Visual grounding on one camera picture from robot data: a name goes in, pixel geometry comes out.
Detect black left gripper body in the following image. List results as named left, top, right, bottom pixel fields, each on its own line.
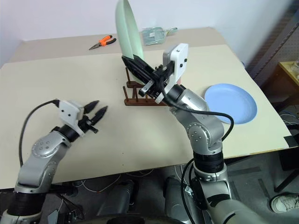
left=78, top=113, right=99, bottom=135

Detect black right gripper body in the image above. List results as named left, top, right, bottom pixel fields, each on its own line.
left=139, top=64, right=175, bottom=99

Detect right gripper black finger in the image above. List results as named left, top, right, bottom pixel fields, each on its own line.
left=121, top=56, right=154, bottom=84
left=133, top=54, right=157, bottom=75

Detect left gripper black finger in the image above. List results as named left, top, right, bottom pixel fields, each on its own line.
left=84, top=100, right=100, bottom=114
left=91, top=105, right=109, bottom=124

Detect pale green plate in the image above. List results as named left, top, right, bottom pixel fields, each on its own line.
left=114, top=0, right=145, bottom=84

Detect brown wooden dish rack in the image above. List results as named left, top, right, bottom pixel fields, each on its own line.
left=122, top=67, right=170, bottom=107

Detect clear bag with teal mesh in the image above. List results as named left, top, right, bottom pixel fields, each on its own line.
left=140, top=27, right=168, bottom=46

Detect large beige table mat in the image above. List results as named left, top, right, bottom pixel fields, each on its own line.
left=0, top=44, right=293, bottom=190

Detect black clamp under table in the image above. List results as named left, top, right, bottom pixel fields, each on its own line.
left=50, top=182, right=79, bottom=197

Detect light blue plate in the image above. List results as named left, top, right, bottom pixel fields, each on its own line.
left=204, top=83, right=258, bottom=126

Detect dark perforated pegboard panel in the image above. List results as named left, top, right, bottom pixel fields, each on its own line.
left=247, top=13, right=299, bottom=78

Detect yellow wooden box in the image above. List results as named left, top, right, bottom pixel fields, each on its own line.
left=278, top=61, right=299, bottom=94

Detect black table leg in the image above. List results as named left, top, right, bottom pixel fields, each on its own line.
left=273, top=149, right=299, bottom=194

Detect white sneaker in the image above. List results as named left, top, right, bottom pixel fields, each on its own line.
left=271, top=192, right=299, bottom=214

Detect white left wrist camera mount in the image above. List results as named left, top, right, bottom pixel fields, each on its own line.
left=58, top=100, right=85, bottom=137

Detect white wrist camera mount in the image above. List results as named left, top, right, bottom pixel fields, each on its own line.
left=58, top=100, right=85, bottom=137
left=155, top=43, right=189, bottom=105

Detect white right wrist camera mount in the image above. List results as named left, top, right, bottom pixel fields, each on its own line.
left=155, top=43, right=189, bottom=105

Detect orange handled pliers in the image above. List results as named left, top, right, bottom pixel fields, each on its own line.
left=88, top=35, right=117, bottom=51

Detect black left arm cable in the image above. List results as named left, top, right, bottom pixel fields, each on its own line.
left=19, top=99, right=60, bottom=167

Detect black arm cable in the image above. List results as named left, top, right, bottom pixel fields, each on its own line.
left=160, top=86, right=235, bottom=224
left=19, top=99, right=60, bottom=167

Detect white floor cable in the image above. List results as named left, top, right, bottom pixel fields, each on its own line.
left=78, top=171, right=154, bottom=194

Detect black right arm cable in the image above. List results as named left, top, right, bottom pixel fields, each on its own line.
left=160, top=86, right=235, bottom=224

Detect tangled thin wires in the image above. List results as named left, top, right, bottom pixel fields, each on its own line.
left=278, top=111, right=299, bottom=128

